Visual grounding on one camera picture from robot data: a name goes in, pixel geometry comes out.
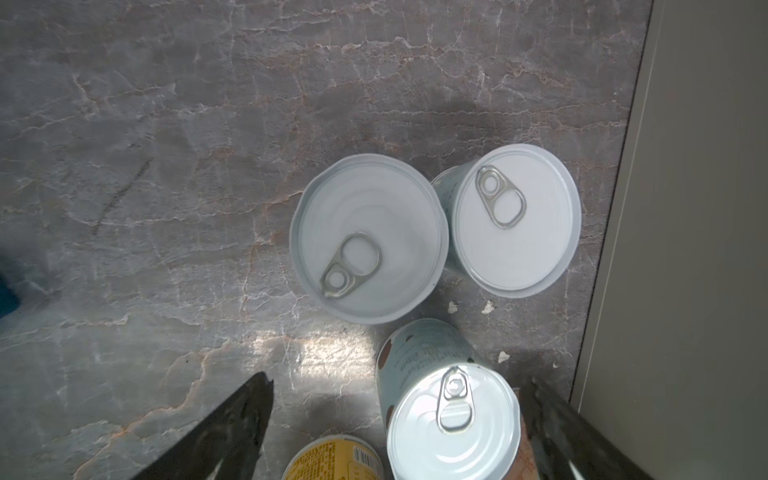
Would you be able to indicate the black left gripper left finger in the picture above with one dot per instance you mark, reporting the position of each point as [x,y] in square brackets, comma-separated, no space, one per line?
[227,443]

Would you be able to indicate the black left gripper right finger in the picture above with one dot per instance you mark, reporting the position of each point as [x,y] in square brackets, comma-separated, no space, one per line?
[564,444]

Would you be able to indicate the yellow labelled can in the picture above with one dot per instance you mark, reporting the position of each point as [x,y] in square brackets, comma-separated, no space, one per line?
[335,457]

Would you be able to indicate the light blue labelled can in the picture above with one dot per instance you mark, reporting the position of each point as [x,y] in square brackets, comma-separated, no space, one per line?
[369,239]

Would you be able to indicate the grey metal cabinet counter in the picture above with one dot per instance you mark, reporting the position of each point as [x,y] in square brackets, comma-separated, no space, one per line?
[673,367]

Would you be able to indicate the teal can middle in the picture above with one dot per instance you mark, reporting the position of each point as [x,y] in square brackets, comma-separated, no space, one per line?
[447,415]

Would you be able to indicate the teal can near cabinet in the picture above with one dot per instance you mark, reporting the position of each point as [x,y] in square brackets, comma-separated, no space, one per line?
[514,219]

